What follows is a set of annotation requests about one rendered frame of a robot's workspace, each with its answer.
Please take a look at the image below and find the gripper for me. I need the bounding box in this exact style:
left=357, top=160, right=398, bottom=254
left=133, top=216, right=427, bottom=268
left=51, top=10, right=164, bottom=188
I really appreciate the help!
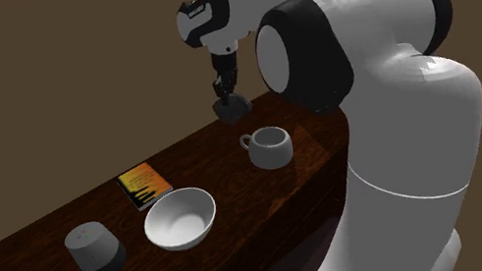
left=207, top=49, right=245, bottom=109

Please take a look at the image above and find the dark grey rounded object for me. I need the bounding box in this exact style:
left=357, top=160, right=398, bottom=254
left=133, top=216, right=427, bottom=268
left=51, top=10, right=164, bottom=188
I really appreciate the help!
left=210, top=92, right=255, bottom=128

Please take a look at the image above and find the white mug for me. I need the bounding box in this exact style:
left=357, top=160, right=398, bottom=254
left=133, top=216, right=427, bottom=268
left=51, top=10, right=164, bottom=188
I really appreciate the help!
left=238, top=122, right=297, bottom=176

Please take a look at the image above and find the dark wooden table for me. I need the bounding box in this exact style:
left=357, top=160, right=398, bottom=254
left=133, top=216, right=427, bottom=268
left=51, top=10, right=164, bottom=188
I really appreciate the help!
left=0, top=79, right=373, bottom=271

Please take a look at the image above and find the yellow orange book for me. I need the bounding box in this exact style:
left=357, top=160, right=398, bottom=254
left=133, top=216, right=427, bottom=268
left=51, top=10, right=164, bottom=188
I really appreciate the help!
left=114, top=157, right=178, bottom=215

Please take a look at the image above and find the white bowl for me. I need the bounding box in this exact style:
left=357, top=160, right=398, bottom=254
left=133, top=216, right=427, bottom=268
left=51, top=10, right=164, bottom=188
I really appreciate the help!
left=138, top=183, right=223, bottom=256

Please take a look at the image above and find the grey smart speaker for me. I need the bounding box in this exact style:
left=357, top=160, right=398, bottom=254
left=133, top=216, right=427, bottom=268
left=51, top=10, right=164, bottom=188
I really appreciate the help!
left=61, top=216, right=132, bottom=271

